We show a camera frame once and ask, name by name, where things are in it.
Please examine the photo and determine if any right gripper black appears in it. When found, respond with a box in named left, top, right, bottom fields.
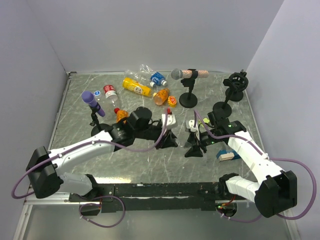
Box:
left=183, top=128, right=223, bottom=158

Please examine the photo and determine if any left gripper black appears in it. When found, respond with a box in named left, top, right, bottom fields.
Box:
left=134, top=123, right=178, bottom=149

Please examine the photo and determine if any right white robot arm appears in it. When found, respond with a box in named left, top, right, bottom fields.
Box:
left=185, top=112, right=298, bottom=218

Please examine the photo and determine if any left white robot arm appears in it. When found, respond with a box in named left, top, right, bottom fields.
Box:
left=26, top=107, right=178, bottom=201

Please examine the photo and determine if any orange juice bottle lying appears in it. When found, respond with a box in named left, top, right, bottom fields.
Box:
left=153, top=88, right=170, bottom=106

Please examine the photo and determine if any orange bottle red cap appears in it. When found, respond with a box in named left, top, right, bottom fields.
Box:
left=114, top=107, right=129, bottom=124

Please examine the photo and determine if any blue label clear bottle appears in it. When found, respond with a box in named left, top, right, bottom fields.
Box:
left=139, top=64, right=168, bottom=88

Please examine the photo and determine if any yellow lemon drink bottle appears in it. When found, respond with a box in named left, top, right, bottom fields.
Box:
left=122, top=77, right=153, bottom=97

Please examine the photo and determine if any red label clear bottle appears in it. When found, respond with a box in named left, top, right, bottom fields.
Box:
left=103, top=84, right=121, bottom=110

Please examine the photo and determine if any lime green toy brick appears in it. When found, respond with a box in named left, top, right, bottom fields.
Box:
left=198, top=118, right=211, bottom=124

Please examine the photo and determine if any blue beige toy brick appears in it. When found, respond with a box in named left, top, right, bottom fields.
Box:
left=216, top=149, right=241, bottom=162

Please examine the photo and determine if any yellow orange toy block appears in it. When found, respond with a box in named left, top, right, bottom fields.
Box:
left=167, top=95, right=177, bottom=108

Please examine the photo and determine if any black microphone stand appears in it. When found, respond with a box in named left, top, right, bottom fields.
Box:
left=179, top=69, right=198, bottom=109

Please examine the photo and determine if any silver head microphone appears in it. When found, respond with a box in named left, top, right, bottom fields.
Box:
left=170, top=68, right=209, bottom=80

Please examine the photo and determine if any black clamp stand rear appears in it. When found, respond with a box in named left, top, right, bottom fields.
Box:
left=223, top=69, right=249, bottom=102

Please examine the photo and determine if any black clamp stand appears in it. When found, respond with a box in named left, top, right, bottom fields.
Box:
left=223, top=69, right=249, bottom=102
left=212, top=74, right=247, bottom=118

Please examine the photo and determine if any black clamp stand front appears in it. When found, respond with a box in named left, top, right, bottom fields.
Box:
left=212, top=74, right=247, bottom=118

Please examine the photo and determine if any blue white loose cap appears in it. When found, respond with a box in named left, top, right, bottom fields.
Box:
left=94, top=90, right=101, bottom=97

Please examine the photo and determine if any purple microphone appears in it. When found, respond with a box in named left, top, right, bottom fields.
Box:
left=81, top=90, right=106, bottom=117

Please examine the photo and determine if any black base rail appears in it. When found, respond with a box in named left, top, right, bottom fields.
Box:
left=68, top=182, right=234, bottom=213

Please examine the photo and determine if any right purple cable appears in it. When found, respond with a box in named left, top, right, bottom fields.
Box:
left=193, top=109, right=317, bottom=223

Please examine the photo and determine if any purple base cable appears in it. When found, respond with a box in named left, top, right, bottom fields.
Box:
left=78, top=195, right=126, bottom=228

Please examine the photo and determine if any aluminium frame rail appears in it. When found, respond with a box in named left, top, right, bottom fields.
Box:
left=23, top=182, right=76, bottom=206

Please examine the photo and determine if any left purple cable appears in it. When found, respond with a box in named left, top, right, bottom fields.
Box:
left=11, top=107, right=172, bottom=200

